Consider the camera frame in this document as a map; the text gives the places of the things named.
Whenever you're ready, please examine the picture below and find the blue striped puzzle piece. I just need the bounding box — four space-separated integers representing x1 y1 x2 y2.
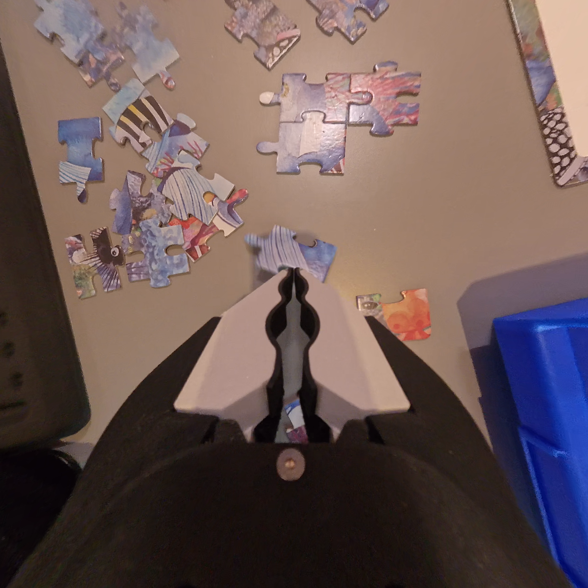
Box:
245 225 338 284

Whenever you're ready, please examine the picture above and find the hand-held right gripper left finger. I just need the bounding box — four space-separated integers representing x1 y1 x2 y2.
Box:
173 267 295 445

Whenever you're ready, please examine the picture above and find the black white spotted puzzle piece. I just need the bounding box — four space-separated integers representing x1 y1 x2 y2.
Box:
224 0 302 70

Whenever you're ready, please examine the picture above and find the purple blue puzzle piece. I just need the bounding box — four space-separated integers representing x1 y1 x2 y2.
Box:
307 0 390 45

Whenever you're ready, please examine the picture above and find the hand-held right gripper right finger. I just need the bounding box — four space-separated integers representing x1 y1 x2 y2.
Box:
293 266 411 445

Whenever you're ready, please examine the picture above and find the blue plastic bin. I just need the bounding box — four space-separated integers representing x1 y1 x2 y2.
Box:
473 298 588 582

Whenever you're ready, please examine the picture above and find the blue white-patch puzzle piece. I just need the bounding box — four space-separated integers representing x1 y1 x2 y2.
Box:
256 110 348 176

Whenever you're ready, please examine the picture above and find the puzzle frame board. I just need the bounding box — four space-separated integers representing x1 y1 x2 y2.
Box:
505 0 588 188

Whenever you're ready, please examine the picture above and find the pile of loose puzzle pieces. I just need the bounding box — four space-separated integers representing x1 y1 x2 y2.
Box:
34 0 432 341

